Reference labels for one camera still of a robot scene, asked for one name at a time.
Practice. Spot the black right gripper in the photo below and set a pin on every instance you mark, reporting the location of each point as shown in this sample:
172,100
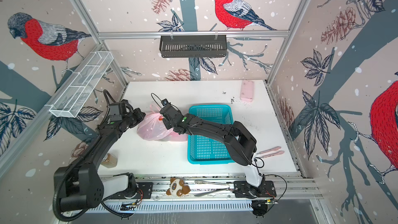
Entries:
168,122

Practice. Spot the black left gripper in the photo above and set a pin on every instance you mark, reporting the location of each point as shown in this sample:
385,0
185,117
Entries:
138,112

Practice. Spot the pink plastic bag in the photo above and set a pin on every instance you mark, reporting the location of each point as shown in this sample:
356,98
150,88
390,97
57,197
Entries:
151,129

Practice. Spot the teal plastic basket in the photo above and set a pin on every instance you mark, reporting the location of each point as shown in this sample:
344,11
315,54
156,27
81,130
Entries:
203,150

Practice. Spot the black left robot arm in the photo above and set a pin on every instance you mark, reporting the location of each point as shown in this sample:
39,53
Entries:
78,186

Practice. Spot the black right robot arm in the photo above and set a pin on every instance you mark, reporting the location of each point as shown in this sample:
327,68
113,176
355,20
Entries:
239,142

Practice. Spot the small glass jar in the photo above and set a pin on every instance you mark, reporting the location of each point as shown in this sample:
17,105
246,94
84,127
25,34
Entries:
109,161

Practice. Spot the metal tongs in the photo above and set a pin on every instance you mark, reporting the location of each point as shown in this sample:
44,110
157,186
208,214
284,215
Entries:
225,187

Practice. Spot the brown white plush toy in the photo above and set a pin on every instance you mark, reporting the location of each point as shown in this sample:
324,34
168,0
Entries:
177,188

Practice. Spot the pink white tweezers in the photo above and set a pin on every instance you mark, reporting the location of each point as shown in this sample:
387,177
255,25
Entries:
275,151

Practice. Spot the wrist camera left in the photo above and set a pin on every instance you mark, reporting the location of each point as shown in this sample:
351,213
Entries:
114,112

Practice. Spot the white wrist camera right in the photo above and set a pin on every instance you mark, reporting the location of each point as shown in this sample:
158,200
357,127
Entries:
164,102

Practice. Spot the white wire mesh shelf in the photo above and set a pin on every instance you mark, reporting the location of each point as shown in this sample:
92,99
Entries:
84,81

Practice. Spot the black hanging wire basket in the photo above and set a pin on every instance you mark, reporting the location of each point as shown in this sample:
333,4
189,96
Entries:
193,46

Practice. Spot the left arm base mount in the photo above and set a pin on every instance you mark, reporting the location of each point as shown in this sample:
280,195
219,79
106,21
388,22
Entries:
141,191

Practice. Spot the horizontal aluminium frame bar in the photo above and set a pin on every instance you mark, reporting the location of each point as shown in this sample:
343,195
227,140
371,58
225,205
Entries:
228,34

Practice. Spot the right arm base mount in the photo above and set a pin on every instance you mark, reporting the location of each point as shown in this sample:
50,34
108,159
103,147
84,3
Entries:
266,189

